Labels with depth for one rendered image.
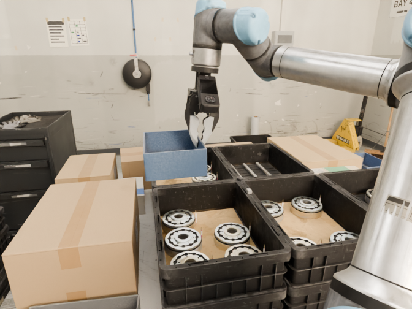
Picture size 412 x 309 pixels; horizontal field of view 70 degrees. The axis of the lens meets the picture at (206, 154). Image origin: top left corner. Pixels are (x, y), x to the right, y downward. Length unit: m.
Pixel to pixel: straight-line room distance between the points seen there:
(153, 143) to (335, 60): 0.52
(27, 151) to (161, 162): 1.62
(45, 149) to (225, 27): 1.71
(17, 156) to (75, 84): 2.05
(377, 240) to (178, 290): 0.43
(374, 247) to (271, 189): 0.71
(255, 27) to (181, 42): 3.40
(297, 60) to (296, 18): 3.80
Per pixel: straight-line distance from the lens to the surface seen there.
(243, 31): 0.67
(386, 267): 0.40
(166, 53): 4.03
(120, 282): 0.88
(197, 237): 0.86
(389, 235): 0.40
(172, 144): 0.88
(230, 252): 0.80
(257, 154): 1.46
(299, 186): 1.13
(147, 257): 1.06
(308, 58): 0.70
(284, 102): 4.50
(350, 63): 0.66
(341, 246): 0.78
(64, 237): 0.86
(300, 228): 0.99
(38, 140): 2.17
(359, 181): 1.27
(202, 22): 0.75
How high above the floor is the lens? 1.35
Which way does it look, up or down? 19 degrees down
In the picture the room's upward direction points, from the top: straight up
